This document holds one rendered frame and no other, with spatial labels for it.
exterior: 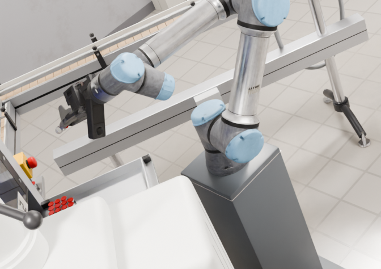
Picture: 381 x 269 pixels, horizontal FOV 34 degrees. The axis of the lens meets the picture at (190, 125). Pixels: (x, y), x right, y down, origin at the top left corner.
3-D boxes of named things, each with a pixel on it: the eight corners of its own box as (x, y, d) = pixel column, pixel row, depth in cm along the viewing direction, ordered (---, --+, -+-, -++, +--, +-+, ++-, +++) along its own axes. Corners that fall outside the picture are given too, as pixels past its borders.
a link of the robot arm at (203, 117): (223, 121, 209) (210, 89, 201) (246, 136, 199) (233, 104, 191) (195, 141, 206) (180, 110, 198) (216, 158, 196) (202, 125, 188)
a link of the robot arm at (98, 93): (126, 93, 166) (102, 98, 160) (116, 100, 169) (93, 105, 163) (115, 68, 167) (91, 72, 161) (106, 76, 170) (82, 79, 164)
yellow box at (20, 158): (13, 186, 211) (3, 171, 206) (14, 174, 217) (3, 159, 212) (34, 177, 210) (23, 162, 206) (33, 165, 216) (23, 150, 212)
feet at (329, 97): (360, 150, 304) (354, 129, 296) (320, 100, 345) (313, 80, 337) (375, 143, 303) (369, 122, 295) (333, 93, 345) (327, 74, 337)
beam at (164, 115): (64, 176, 298) (53, 159, 292) (63, 167, 305) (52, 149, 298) (369, 40, 296) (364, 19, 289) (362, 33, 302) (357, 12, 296)
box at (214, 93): (202, 117, 292) (195, 102, 287) (199, 111, 296) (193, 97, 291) (225, 106, 292) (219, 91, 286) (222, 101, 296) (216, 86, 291)
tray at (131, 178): (55, 260, 187) (50, 252, 185) (53, 205, 208) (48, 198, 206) (159, 214, 186) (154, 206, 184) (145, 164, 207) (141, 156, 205)
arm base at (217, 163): (227, 139, 217) (218, 118, 211) (258, 151, 206) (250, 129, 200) (198, 167, 211) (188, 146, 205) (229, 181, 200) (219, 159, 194)
